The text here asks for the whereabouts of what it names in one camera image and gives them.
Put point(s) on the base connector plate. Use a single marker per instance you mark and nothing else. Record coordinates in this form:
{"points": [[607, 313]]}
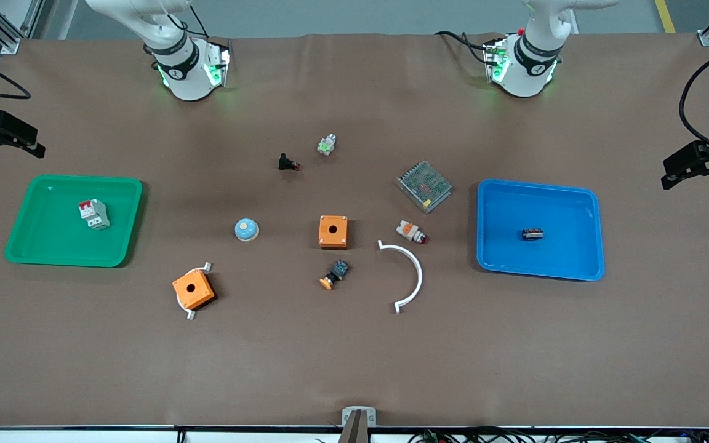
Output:
{"points": [[219, 64], [495, 61]]}

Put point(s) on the black pushbutton with red tip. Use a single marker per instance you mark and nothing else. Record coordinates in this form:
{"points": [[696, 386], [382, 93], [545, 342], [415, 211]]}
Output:
{"points": [[287, 162]]}

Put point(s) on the large white curved bracket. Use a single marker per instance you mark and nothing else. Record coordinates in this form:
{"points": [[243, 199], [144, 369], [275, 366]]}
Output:
{"points": [[417, 274]]}

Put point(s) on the blue plastic tray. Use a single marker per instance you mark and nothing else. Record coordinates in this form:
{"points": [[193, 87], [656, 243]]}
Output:
{"points": [[551, 252]]}

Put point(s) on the black cylindrical capacitor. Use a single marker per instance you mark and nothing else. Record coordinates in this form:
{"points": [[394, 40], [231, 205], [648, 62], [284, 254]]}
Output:
{"points": [[532, 233]]}

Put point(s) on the brown table mat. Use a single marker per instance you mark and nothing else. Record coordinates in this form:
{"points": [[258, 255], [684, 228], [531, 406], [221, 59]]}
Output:
{"points": [[354, 357]]}

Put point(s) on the right base connector plate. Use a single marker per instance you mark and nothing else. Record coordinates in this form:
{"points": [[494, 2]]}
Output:
{"points": [[219, 64]]}

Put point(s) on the blue and white dome button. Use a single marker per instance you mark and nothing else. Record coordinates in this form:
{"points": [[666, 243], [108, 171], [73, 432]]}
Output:
{"points": [[247, 229]]}

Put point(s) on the orange and black pushbutton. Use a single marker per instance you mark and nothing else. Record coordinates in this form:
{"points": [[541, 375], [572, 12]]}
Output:
{"points": [[335, 274]]}

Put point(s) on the green and white pushbutton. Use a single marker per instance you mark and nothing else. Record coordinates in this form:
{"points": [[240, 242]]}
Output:
{"points": [[327, 145]]}

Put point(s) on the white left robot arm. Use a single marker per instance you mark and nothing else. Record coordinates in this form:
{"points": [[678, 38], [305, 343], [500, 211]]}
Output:
{"points": [[524, 74]]}

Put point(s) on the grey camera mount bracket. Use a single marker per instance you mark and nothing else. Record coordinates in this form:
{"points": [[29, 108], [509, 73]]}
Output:
{"points": [[359, 418]]}

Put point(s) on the red and white pushbutton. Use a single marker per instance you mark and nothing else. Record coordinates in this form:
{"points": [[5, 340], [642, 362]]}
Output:
{"points": [[410, 231]]}

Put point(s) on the red and white circuit breaker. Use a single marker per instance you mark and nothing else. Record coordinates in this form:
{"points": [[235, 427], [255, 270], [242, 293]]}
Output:
{"points": [[94, 214]]}

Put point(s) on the metal mesh power supply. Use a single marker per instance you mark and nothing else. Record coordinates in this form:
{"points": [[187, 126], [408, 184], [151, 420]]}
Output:
{"points": [[424, 186]]}

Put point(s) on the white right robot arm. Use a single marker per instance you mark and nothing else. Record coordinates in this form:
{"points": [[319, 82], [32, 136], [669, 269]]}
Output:
{"points": [[185, 77]]}

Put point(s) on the small white curved bracket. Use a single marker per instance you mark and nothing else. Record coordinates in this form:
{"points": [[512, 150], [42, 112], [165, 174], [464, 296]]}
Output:
{"points": [[192, 314]]}

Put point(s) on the green plastic tray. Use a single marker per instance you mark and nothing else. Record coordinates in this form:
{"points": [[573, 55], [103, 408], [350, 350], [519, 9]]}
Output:
{"points": [[53, 240]]}

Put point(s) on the left base connector plate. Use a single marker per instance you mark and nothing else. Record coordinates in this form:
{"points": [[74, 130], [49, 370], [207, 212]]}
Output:
{"points": [[495, 61]]}

